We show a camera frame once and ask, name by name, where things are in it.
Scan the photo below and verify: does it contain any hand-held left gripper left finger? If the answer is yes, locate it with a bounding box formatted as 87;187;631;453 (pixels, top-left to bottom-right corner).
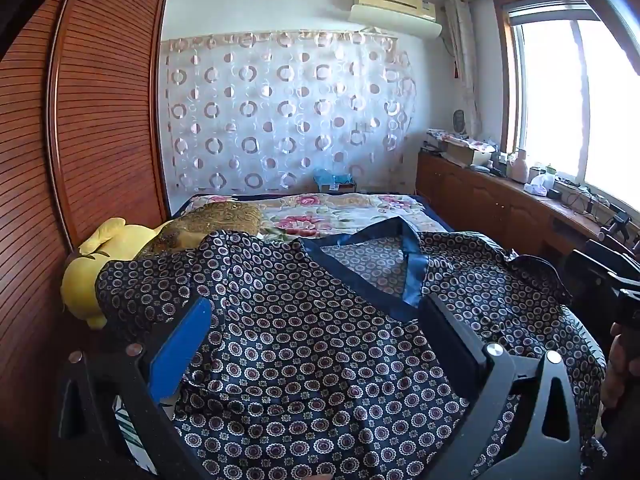
55;295;216;480

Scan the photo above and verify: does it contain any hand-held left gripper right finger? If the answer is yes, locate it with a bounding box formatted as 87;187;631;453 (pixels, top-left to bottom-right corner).
419;292;583;480

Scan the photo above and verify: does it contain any navy patterned pajama shirt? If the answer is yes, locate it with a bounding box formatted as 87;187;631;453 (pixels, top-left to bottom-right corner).
95;217;608;480

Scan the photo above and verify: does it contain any person's right hand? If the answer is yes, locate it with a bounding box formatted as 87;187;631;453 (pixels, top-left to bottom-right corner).
600;325;640;411

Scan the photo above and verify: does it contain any white plastic bag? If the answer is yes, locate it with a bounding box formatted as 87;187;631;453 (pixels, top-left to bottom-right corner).
524;172;556;196

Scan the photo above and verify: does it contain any leaf print bed sheet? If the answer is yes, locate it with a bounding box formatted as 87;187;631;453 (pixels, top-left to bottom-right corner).
114;395;176;461

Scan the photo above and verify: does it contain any yellow plush toy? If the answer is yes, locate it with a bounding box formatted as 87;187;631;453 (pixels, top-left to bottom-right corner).
60;217;166;331

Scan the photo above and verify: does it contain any white jug on counter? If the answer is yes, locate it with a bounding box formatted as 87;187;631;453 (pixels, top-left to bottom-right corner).
510;149;530;183

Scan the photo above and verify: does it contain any gold patterned pillow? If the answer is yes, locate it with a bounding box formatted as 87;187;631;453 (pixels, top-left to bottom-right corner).
137;203;266;261

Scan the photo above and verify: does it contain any wooden cabinet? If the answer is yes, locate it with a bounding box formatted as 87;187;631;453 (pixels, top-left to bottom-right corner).
416;152;640;261

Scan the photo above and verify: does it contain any wooden framed window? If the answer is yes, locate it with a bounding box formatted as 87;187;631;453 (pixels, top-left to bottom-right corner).
492;0;640;221

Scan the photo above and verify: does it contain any cardboard box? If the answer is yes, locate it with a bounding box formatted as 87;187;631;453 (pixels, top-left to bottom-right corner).
442;139;498;167

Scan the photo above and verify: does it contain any floral blanket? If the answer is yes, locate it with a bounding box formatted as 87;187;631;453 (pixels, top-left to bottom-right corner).
172;192;451;253

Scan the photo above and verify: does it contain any blue toy on bed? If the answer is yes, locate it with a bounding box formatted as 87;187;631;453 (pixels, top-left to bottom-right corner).
314;169;356;193

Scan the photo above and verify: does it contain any wooden louvered wardrobe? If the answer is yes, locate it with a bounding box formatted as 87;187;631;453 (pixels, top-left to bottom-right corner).
0;0;171;480

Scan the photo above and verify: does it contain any white window curtain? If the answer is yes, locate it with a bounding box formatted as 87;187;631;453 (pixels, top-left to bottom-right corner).
444;0;481;136

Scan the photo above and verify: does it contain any circle patterned sheer curtain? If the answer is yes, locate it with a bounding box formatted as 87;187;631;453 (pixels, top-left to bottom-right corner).
162;30;418;201

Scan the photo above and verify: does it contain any wall air conditioner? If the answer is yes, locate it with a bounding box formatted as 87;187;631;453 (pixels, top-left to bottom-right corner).
348;0;443;40

